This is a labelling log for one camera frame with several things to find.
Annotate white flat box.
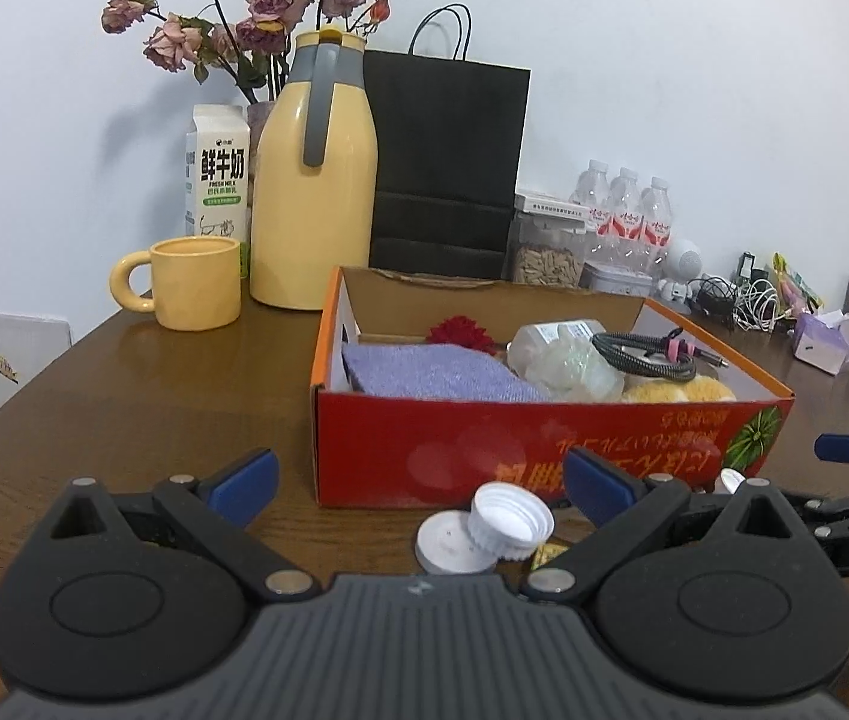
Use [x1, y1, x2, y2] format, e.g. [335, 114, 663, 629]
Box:
[512, 190, 592, 222]

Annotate black braided cable coil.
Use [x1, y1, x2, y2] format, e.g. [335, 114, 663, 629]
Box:
[590, 328, 729, 383]

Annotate yellow thermos jug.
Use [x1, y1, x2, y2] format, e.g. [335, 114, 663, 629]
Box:
[248, 28, 380, 311]

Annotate white milk carton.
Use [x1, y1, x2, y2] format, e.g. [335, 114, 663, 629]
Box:
[184, 103, 253, 278]

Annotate glass vase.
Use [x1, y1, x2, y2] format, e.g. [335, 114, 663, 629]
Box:
[246, 100, 275, 166]

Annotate clear plastic bag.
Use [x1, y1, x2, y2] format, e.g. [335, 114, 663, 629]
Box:
[506, 319, 624, 402]

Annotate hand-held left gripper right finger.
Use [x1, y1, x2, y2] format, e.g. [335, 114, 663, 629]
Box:
[520, 445, 802, 604]

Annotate purple cloth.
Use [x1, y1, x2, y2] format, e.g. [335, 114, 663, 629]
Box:
[341, 343, 549, 402]

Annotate clear water bottle red label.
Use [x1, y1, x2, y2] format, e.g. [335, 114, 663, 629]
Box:
[638, 176, 674, 271]
[578, 160, 613, 271]
[608, 166, 643, 271]

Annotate white tin box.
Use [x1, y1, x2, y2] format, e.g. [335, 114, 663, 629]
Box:
[580, 261, 654, 299]

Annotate white cable bundle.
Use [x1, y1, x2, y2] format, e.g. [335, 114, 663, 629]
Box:
[731, 277, 781, 331]

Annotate white threaded bottle cap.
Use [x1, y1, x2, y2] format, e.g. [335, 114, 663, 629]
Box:
[467, 482, 556, 561]

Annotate clear container of seeds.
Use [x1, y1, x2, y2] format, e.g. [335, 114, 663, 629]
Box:
[510, 211, 589, 287]

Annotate colourful snack packets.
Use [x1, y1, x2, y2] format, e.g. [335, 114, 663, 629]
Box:
[769, 251, 821, 312]

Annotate yellow sponge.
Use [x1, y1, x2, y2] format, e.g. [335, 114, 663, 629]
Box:
[623, 377, 739, 404]

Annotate dried pink flower bouquet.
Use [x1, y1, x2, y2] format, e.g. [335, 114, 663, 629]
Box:
[100, 0, 393, 104]

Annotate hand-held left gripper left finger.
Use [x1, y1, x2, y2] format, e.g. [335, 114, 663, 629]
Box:
[47, 447, 322, 604]

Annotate white booklet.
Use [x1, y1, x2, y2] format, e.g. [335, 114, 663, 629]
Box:
[0, 310, 73, 417]

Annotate white round lid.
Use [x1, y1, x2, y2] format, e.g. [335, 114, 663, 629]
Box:
[415, 510, 502, 576]

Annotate white robot toy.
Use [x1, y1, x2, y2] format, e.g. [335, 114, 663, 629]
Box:
[653, 238, 703, 305]

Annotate black cable bundle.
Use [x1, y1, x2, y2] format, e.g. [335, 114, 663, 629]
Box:
[690, 276, 740, 323]

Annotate yellow mug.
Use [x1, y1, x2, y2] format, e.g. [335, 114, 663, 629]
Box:
[109, 235, 243, 331]

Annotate purple paper box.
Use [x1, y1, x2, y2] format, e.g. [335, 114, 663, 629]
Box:
[793, 309, 849, 377]

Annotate orange cardboard box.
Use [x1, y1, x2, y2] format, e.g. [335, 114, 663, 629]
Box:
[309, 265, 796, 509]

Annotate black paper bag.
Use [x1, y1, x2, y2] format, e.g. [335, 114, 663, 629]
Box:
[362, 4, 532, 280]

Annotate red artificial flower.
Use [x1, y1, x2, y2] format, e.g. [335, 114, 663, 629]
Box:
[426, 315, 500, 353]

